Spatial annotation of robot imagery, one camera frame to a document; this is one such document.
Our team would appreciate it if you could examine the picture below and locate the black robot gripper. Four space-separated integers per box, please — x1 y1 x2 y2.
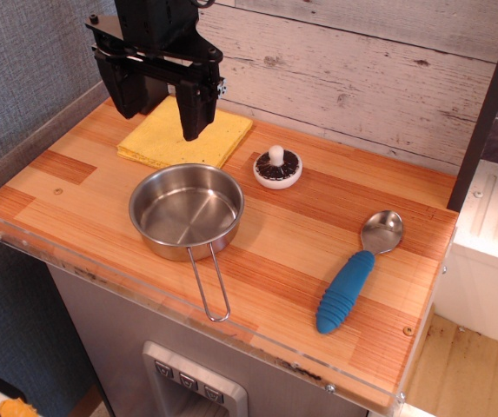
85 1 226 142

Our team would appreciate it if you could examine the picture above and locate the white toy mushroom brownie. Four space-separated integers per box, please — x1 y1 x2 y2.
253 145 303 190

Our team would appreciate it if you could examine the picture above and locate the yellow object at corner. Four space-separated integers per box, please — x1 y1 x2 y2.
0 398 39 417

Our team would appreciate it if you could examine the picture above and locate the yellow folded cloth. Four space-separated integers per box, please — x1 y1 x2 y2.
116 95 254 170

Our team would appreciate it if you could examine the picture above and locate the stainless steel pan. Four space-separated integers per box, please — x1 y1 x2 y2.
129 163 245 322

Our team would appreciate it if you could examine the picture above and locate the grey toy fridge cabinet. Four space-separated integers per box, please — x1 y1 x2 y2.
49 267 367 416

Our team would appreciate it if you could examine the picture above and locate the silver dispenser button panel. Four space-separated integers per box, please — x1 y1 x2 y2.
143 341 249 416

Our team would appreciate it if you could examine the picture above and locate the clear acrylic table guard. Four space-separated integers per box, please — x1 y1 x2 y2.
0 199 456 416

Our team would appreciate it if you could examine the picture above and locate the white toy sink unit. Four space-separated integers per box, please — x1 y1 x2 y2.
433 63 498 353

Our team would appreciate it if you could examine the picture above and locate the blue-handled metal spoon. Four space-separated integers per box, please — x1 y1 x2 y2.
315 210 404 334

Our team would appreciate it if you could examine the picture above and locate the dark vertical post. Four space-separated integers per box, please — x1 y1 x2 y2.
447 62 498 212

